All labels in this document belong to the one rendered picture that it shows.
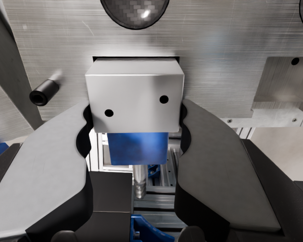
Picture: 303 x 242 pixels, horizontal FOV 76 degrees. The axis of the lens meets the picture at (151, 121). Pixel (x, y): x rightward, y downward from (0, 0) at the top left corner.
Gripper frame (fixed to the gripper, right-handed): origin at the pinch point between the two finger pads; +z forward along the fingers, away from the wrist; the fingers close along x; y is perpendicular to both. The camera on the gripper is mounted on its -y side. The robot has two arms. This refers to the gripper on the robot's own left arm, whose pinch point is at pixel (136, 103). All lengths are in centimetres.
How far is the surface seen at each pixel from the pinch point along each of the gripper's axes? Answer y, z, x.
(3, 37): -2.3, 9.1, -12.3
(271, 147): 81, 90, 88
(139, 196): 10.3, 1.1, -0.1
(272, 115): 7.2, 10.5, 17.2
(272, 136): 71, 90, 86
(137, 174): 7.2, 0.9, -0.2
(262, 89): 0.9, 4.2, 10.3
